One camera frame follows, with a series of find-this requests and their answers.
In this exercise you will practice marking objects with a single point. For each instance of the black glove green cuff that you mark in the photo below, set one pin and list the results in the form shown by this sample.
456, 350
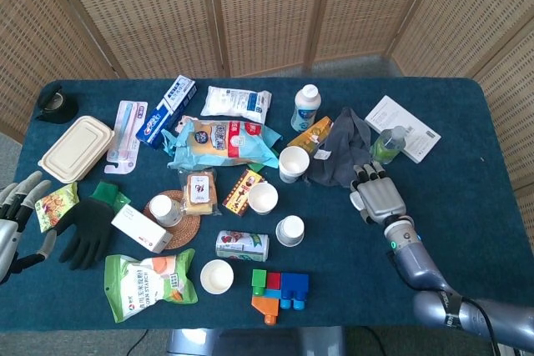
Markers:
87, 222

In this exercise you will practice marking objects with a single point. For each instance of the black tape roll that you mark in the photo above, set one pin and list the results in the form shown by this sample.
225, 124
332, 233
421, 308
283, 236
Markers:
62, 112

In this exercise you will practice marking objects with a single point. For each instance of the beige lidded lunch box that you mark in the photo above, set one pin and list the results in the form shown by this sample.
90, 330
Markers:
75, 149

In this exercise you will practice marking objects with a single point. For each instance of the orange toy block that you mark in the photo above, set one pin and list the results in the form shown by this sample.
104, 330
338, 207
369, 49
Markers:
265, 304

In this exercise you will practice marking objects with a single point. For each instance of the green drink can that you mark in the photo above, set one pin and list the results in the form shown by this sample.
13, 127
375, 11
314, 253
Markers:
242, 245

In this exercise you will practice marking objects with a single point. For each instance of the round woven rattan coaster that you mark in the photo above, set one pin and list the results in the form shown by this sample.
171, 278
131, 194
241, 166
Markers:
183, 235

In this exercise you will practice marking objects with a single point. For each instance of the paper cup green fern print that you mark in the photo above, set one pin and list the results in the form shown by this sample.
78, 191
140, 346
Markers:
263, 199

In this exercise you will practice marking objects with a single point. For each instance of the blue toothpaste box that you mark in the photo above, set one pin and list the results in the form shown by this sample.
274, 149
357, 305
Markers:
167, 114

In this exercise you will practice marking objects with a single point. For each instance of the white cardboard carton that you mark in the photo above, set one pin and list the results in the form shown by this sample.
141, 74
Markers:
137, 227

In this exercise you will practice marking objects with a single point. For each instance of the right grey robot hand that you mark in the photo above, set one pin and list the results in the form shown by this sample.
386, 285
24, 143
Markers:
381, 197

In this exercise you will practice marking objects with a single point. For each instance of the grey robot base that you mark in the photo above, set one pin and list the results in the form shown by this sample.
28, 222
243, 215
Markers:
250, 343

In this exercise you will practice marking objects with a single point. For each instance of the flat white box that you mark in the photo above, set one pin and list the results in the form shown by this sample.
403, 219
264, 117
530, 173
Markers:
400, 116

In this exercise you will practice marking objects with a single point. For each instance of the woven folding screen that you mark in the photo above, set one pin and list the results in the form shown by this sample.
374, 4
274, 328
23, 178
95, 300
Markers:
267, 10

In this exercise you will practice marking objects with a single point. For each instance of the dark blue toy block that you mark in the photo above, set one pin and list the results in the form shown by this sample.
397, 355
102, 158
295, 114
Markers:
294, 283

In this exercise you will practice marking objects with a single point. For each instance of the orange yellow packet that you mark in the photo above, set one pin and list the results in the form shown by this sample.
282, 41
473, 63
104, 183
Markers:
310, 135

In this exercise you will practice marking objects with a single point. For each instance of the white yogurt drink bottle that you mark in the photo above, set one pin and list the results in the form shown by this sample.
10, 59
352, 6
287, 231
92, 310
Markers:
305, 110

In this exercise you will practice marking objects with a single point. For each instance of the grey cloth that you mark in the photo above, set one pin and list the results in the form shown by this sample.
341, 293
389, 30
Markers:
342, 151

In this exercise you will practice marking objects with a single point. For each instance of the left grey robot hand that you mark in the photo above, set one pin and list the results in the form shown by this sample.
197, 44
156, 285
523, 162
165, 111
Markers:
8, 239

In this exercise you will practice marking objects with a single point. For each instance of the white powder bag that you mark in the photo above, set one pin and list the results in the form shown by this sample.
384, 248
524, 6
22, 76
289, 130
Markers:
233, 101

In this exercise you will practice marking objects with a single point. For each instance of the wrapped sponge cake slices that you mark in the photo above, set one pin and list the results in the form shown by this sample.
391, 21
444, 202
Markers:
199, 193

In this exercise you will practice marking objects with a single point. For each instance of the green toy block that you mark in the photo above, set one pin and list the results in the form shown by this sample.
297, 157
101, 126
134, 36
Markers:
258, 277

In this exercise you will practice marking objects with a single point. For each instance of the clear bottle green liquid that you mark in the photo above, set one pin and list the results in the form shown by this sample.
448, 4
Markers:
386, 147

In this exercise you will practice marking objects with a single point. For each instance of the small dark green packet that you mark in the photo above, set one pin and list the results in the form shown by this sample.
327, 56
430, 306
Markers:
259, 167

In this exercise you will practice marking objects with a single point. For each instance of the red toy block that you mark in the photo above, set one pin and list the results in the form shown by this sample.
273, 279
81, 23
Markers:
273, 281

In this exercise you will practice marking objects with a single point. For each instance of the red yellow small box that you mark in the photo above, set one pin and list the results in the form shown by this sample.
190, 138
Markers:
238, 197

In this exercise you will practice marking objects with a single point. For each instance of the green corn starch bag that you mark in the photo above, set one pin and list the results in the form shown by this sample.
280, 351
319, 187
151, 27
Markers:
137, 285

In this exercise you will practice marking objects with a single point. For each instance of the yellow green snack packet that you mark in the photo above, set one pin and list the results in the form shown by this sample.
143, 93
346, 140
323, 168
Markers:
54, 206

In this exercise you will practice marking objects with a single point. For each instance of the light blue bread bag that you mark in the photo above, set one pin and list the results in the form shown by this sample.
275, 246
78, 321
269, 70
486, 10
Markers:
225, 143

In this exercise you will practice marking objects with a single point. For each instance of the light blue toy block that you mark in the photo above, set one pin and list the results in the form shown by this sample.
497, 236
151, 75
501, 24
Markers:
273, 293

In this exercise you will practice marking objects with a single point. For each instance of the paper cup blue flower print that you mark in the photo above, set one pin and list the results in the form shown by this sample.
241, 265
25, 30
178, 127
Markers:
164, 210
290, 231
217, 277

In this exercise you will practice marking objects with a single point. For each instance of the pink toothbrush blister pack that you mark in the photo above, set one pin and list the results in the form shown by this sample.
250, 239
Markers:
123, 135

